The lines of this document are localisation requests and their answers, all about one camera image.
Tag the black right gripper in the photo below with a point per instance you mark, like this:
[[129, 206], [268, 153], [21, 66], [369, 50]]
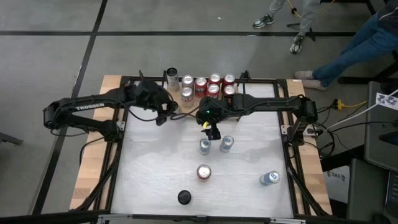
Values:
[[214, 112]]

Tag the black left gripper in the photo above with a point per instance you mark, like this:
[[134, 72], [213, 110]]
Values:
[[152, 96]]

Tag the silver Diet Coke can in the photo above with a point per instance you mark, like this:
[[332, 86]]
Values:
[[187, 81], [186, 96]]

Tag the white Celsius can black lid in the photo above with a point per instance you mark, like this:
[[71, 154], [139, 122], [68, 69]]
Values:
[[184, 198], [173, 81]]

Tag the red soda can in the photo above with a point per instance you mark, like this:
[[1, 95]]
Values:
[[204, 172]]

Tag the red Fanta can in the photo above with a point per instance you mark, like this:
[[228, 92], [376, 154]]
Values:
[[214, 77], [213, 89], [229, 78], [201, 87]]

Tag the red can with black graphic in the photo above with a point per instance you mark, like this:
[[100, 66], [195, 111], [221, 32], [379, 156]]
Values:
[[229, 90]]

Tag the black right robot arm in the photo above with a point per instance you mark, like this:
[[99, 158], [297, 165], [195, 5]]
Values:
[[267, 104]]

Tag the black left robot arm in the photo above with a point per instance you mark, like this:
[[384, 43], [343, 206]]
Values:
[[90, 107]]

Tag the blue silver Red Bull can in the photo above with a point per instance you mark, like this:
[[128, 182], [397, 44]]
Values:
[[204, 145], [227, 142], [271, 177]]

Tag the white table cover sheet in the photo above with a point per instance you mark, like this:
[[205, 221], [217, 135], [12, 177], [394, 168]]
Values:
[[155, 161]]

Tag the white printed box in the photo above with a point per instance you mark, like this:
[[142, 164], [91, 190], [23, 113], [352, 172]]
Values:
[[337, 183]]

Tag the person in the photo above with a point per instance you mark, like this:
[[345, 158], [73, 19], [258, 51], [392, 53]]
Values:
[[367, 46], [308, 15]]

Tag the black furniture leg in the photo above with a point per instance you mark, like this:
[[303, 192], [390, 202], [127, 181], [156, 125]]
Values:
[[357, 80]]

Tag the dark chair base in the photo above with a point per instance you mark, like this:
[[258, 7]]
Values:
[[11, 139]]

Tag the grey box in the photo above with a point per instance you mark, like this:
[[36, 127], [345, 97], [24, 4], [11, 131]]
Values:
[[367, 189]]

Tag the grey cabinet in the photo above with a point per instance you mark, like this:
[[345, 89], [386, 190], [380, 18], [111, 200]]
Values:
[[377, 149]]

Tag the white paper label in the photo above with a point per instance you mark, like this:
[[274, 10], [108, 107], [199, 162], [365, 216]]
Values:
[[387, 101]]

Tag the black flat device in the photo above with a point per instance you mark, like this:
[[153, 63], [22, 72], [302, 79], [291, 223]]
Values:
[[390, 138]]

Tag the black keyboard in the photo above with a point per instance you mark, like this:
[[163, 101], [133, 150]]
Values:
[[393, 193]]

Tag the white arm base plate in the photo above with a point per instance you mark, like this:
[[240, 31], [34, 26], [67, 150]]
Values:
[[284, 129], [121, 125]]

